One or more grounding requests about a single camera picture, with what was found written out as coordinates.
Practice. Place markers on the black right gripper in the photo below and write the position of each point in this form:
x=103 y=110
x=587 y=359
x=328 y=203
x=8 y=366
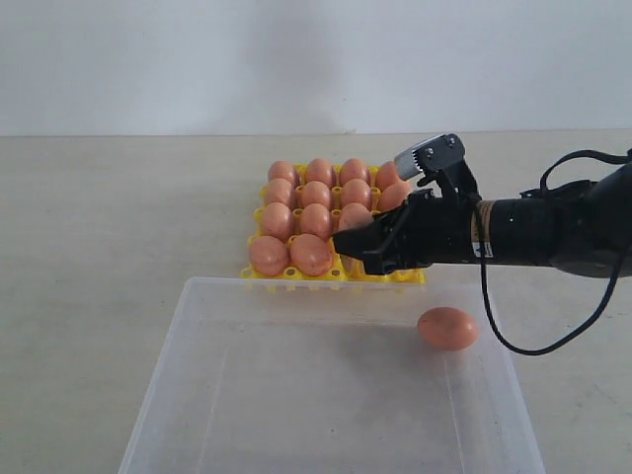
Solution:
x=422 y=231

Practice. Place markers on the brown egg bin bottom edge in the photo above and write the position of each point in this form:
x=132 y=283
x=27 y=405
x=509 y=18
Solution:
x=356 y=191

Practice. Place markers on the brown egg tray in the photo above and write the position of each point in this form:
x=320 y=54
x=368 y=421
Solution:
x=320 y=170
x=352 y=169
x=284 y=170

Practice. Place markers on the brown egg corner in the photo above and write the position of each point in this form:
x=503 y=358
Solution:
x=277 y=220

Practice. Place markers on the brown egg large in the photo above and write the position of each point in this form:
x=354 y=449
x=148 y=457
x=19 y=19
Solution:
x=268 y=256

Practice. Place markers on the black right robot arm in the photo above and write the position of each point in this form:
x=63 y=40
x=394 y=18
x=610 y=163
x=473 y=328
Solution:
x=582 y=228

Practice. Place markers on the yellow plastic egg tray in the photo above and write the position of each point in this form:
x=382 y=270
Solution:
x=336 y=273

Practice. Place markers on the clear plastic bin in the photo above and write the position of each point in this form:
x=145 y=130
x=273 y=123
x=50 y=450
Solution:
x=293 y=376

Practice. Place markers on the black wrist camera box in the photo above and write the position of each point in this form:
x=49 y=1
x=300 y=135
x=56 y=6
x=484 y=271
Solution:
x=441 y=160

